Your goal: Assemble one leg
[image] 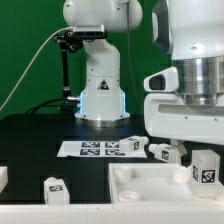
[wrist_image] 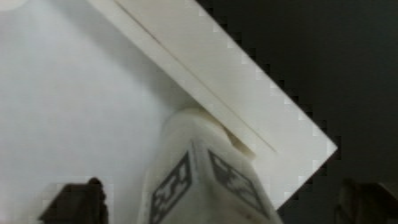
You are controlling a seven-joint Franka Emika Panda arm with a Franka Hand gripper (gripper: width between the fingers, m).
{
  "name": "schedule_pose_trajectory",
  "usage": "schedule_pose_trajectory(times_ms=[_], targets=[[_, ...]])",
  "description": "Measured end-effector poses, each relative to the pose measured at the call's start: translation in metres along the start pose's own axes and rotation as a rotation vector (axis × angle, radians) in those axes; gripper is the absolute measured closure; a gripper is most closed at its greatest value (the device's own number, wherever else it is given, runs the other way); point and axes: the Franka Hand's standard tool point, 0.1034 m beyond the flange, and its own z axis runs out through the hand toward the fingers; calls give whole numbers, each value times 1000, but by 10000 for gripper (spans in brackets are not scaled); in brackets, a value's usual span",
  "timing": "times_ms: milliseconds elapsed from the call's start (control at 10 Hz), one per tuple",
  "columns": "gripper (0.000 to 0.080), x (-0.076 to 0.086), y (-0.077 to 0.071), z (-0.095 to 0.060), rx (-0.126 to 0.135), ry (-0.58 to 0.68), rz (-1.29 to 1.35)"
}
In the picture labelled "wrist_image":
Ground white square tabletop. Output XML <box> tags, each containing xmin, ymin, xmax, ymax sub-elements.
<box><xmin>0</xmin><ymin>0</ymin><xmax>339</xmax><ymax>224</ymax></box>

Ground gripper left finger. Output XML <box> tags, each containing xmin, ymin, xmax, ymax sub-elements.
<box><xmin>38</xmin><ymin>177</ymin><xmax>108</xmax><ymax>224</ymax></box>

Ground white table leg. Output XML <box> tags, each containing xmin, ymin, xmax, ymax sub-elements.
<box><xmin>136</xmin><ymin>108</ymin><xmax>282</xmax><ymax>224</ymax></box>

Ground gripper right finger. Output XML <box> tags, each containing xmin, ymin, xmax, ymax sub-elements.
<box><xmin>333</xmin><ymin>179</ymin><xmax>398</xmax><ymax>224</ymax></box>

